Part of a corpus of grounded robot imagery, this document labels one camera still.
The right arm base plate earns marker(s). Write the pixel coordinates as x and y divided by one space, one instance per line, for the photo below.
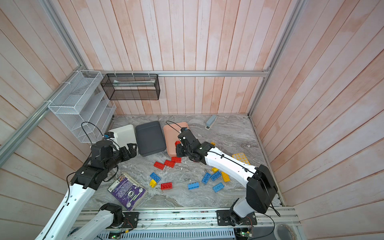
229 218

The yellow square lego brick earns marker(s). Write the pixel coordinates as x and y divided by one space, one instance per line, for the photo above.
153 183
214 169

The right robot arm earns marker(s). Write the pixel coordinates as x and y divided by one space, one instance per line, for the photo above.
258 181

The white plastic tray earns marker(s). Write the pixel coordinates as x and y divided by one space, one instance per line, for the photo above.
122 136

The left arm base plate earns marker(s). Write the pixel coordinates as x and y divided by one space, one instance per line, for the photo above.
125 220

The blue lego brick left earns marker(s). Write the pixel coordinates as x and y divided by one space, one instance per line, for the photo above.
155 177

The dark grey plastic tray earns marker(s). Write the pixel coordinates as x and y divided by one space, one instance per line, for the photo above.
150 138

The yellow calculator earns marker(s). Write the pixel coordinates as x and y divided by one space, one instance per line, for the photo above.
242 158

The black mesh wall basket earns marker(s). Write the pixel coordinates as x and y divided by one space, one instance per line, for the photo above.
131 87

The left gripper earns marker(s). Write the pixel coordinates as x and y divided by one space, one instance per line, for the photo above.
133 152

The aluminium rail frame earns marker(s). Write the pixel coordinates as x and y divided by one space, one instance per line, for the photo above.
195 218

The pink plastic tray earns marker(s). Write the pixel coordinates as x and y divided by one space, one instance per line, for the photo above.
171 136

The purple book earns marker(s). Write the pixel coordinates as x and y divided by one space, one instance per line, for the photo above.
127 191

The yellow long lego brick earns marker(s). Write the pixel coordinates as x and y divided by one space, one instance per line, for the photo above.
225 177

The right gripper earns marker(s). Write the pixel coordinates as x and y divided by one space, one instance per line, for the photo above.
179 153

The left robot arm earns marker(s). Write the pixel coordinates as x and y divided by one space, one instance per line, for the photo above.
104 157

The white wire mesh shelf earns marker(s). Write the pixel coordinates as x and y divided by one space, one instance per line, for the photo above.
84 109

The light blue lego brick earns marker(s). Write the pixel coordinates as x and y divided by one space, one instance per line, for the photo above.
218 187
193 186

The red lego brick front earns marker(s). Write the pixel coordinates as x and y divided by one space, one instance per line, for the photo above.
166 186

